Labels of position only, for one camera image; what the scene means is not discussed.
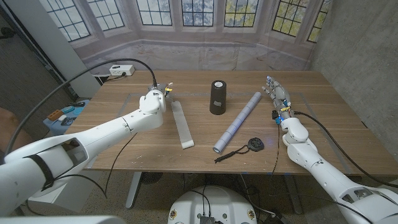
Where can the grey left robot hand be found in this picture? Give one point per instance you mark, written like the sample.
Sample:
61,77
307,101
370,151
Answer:
161,87

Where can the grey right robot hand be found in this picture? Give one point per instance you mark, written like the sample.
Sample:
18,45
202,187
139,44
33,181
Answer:
279,96

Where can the white gauze bandage strip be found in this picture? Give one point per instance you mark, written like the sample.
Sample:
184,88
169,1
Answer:
183,124

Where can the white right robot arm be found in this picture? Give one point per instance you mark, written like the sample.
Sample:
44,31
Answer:
326,171

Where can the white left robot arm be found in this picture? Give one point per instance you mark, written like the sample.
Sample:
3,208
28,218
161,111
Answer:
102,137

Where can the black cylindrical speaker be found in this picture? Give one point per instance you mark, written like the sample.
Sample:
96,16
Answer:
217,99

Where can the white power strip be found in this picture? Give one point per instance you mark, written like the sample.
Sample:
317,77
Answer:
121,70

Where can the white rolled paper tube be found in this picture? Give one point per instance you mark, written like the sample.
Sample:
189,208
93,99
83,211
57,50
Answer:
237,123

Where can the printed window backdrop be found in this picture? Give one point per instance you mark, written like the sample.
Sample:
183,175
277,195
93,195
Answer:
199,53

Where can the black remote control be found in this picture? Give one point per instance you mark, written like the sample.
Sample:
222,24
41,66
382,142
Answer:
75,104

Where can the black round fan base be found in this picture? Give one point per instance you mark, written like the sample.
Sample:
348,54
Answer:
151,177

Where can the blue box with items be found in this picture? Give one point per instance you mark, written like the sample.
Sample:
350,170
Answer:
74,112

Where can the grey table leg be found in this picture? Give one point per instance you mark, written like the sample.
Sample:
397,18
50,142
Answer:
293,193

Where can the white table leg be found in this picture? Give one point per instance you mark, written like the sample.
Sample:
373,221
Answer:
133,189

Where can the orange block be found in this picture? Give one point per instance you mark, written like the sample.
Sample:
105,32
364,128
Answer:
55,115

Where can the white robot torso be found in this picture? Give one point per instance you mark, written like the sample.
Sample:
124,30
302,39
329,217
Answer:
214,202

